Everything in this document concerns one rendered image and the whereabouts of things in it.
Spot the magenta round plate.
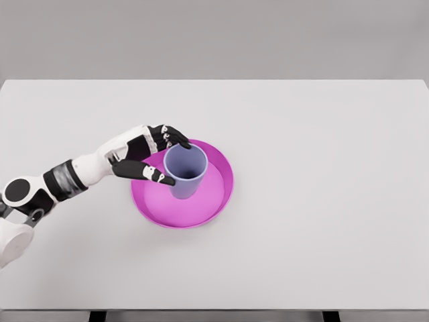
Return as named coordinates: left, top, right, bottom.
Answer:
left=130, top=138, right=234, bottom=230

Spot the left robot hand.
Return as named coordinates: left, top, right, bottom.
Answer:
left=99, top=124, right=192, bottom=187

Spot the lavender plastic cup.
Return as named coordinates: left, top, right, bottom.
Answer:
left=163, top=144, right=208, bottom=201

